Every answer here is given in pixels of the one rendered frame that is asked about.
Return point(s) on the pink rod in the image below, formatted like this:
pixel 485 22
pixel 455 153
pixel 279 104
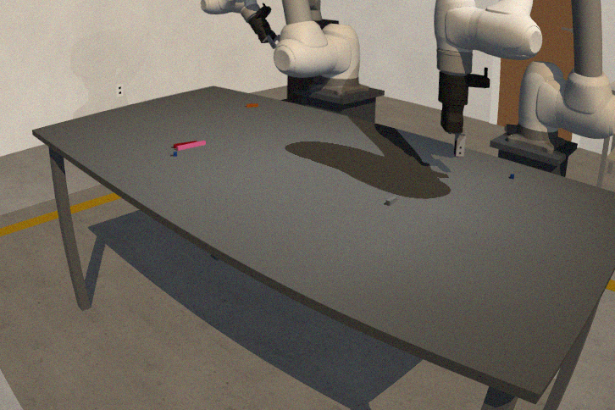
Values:
pixel 194 144

